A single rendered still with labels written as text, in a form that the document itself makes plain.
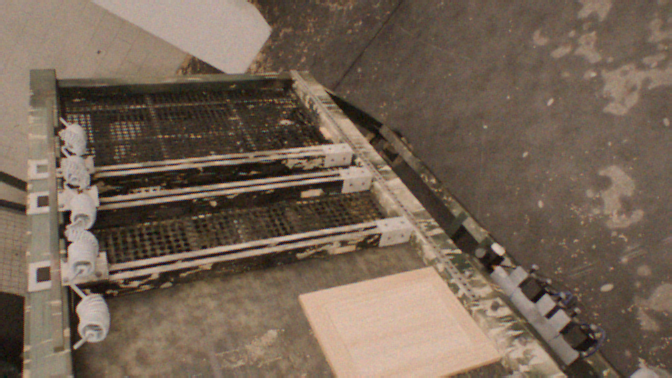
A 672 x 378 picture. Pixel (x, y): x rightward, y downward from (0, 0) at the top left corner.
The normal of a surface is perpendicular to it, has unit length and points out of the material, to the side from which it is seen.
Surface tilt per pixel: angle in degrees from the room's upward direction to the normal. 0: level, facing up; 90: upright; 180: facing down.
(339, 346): 60
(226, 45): 90
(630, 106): 0
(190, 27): 90
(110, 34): 90
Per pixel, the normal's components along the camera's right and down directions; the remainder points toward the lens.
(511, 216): -0.71, -0.29
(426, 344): 0.15, -0.79
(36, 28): 0.36, 0.63
